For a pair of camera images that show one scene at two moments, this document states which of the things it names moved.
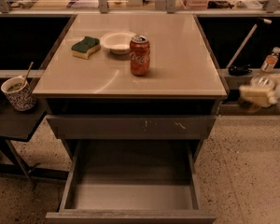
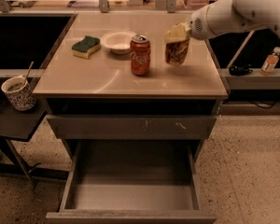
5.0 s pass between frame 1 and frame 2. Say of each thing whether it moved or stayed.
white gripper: moved
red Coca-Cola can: stayed
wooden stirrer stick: stayed
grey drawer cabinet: stayed
